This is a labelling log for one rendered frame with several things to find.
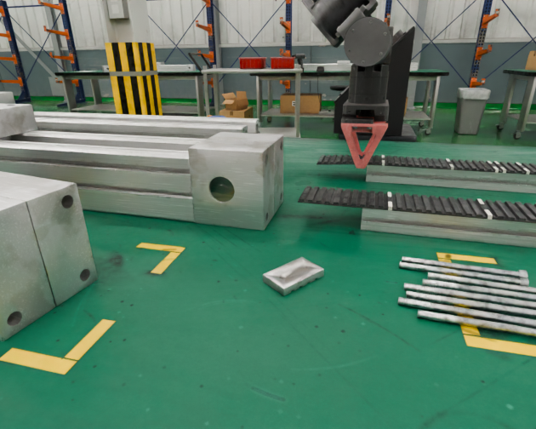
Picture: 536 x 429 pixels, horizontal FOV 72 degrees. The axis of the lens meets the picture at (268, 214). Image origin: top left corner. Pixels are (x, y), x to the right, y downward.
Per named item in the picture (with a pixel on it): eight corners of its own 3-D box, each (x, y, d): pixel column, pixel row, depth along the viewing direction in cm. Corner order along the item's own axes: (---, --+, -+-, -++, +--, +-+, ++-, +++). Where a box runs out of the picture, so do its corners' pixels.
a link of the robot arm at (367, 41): (356, -29, 53) (313, 20, 57) (347, -50, 43) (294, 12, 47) (410, 35, 54) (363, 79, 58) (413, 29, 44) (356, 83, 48)
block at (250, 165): (287, 196, 55) (287, 131, 51) (264, 231, 44) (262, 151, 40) (230, 191, 57) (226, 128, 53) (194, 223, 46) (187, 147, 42)
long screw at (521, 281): (524, 284, 33) (527, 275, 33) (527, 290, 32) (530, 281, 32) (399, 266, 36) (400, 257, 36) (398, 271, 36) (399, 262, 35)
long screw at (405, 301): (546, 328, 28) (550, 317, 27) (550, 336, 27) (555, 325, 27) (397, 301, 31) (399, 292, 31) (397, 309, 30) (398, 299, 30)
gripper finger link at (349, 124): (337, 170, 58) (341, 109, 54) (341, 159, 64) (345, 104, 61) (382, 174, 56) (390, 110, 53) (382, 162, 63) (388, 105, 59)
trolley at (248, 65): (299, 151, 409) (302, 51, 370) (302, 164, 359) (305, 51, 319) (208, 151, 414) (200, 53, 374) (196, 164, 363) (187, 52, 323)
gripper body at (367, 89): (341, 117, 55) (344, 64, 52) (347, 110, 64) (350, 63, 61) (387, 119, 53) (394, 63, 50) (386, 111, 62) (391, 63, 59)
